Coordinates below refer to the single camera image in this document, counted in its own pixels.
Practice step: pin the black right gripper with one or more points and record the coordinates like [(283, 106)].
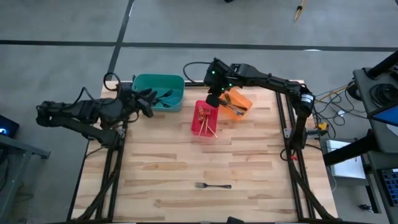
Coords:
[(222, 76)]

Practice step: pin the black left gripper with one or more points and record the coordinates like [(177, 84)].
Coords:
[(130, 101)]

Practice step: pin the dark silver metal fork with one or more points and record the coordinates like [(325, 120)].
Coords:
[(214, 186)]

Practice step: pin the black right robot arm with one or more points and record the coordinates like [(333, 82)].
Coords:
[(273, 82)]

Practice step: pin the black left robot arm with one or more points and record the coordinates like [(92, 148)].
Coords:
[(84, 113)]

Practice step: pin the red plastic bin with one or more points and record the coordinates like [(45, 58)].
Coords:
[(214, 124)]

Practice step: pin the orange plastic bin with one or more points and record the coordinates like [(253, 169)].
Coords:
[(245, 102)]

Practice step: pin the teal plastic bin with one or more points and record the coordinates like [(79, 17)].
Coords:
[(174, 82)]

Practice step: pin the yellow black plug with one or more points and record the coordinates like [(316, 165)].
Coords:
[(322, 127)]

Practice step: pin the grey metal cart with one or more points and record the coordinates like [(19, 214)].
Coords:
[(18, 149)]

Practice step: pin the black device with blue light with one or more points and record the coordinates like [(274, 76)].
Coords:
[(9, 124)]

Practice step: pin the black metal beam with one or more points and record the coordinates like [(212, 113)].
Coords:
[(348, 151)]

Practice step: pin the grey workstation desk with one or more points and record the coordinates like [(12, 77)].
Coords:
[(362, 93)]

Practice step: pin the white box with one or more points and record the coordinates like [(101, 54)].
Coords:
[(348, 169)]

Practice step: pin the dark grey side cabinet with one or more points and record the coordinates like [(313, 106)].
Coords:
[(376, 161)]

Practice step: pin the blue screen panel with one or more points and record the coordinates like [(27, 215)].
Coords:
[(388, 115)]

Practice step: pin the small black floor item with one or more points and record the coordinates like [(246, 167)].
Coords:
[(364, 207)]

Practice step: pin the keypad with coloured keys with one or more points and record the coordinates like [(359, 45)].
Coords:
[(391, 186)]

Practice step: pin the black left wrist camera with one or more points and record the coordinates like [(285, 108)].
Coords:
[(125, 87)]

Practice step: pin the black metal table frame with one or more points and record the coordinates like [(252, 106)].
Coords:
[(174, 84)]

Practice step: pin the grey metal bracket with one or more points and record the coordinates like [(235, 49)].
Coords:
[(287, 132)]

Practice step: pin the black metal post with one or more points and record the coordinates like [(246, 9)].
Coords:
[(382, 65)]

